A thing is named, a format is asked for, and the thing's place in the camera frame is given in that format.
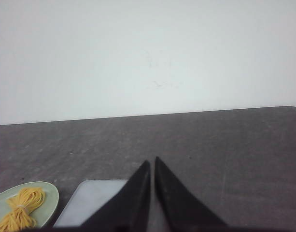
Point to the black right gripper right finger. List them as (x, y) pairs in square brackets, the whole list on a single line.
[(183, 211)]

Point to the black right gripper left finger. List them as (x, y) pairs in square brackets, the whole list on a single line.
[(127, 211)]

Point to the yellow vermicelli bundle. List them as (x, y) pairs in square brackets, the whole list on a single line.
[(22, 205)]

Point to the silver digital kitchen scale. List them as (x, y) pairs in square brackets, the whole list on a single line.
[(89, 197)]

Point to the light green oval plate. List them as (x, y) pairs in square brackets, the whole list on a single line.
[(44, 213)]

